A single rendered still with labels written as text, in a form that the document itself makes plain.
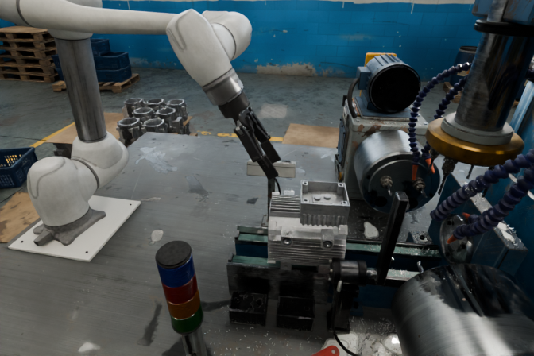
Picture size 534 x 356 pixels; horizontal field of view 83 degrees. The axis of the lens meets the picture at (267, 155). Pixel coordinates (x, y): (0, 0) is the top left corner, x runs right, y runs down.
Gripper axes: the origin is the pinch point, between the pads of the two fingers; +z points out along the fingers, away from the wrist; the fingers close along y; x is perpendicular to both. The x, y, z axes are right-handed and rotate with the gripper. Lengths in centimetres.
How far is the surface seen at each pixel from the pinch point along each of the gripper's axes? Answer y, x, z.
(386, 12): 535, -130, 76
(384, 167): 14.6, -26.0, 24.9
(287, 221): -10.8, 0.9, 12.7
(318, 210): -11.0, -8.0, 12.5
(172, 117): 186, 132, 3
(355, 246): -1.7, -9.2, 37.2
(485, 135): -12.1, -46.2, 8.2
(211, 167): 56, 51, 16
